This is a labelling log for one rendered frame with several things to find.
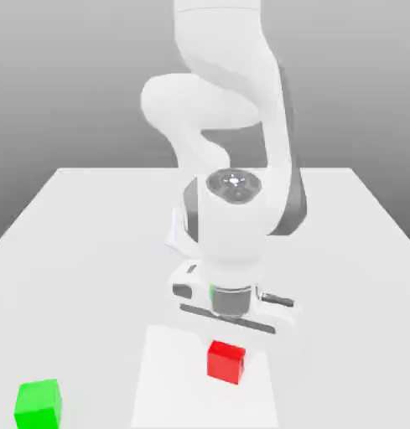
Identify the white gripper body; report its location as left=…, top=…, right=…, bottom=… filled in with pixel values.
left=176, top=297, right=302, bottom=337

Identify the small red cube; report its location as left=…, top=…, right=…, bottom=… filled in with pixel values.
left=206, top=340, right=247, bottom=385

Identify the small green cube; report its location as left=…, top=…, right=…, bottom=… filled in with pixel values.
left=13, top=378, right=64, bottom=429

